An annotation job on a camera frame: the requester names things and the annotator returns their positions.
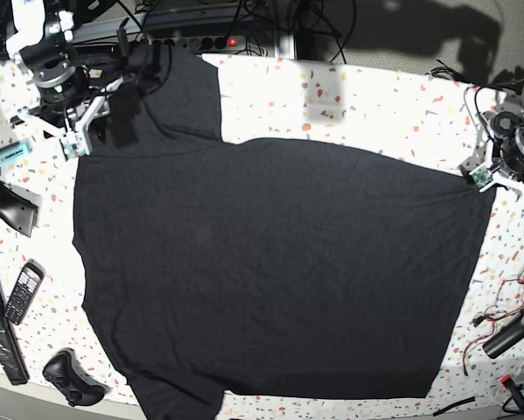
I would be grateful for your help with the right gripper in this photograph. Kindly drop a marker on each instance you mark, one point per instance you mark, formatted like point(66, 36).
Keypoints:
point(62, 84)

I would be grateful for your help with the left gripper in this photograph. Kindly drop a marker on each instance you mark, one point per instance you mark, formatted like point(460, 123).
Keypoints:
point(502, 161)

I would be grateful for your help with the black T-shirt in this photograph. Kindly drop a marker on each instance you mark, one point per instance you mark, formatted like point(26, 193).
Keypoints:
point(274, 267)

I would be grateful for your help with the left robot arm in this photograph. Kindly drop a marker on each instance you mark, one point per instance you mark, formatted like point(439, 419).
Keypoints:
point(484, 135)

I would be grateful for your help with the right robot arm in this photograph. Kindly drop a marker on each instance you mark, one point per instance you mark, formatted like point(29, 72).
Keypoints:
point(41, 26)

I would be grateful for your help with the light blue highlighter marker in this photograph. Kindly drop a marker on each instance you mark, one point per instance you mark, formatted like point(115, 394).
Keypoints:
point(13, 152)

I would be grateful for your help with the black cylindrical tool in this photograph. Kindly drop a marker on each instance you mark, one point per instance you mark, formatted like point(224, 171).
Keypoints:
point(507, 337)

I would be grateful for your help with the black remote control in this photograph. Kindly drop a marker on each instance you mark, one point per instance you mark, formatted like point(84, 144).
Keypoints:
point(24, 291)

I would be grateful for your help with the long black bar in plastic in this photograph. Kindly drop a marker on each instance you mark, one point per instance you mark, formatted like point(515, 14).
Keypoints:
point(1, 324)

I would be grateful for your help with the red black clamp right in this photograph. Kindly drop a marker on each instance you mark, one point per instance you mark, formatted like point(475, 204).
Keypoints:
point(516, 395)

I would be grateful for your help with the thin black stick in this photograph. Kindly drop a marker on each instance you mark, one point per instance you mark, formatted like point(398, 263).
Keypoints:
point(454, 405)

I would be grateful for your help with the black game controller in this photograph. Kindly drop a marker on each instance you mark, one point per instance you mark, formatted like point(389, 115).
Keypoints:
point(73, 384)

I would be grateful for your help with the black handheld device with handle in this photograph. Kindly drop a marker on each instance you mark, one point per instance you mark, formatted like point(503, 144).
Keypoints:
point(17, 212)

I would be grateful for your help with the power strip with red switch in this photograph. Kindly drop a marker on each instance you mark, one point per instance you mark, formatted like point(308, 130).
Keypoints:
point(207, 44)

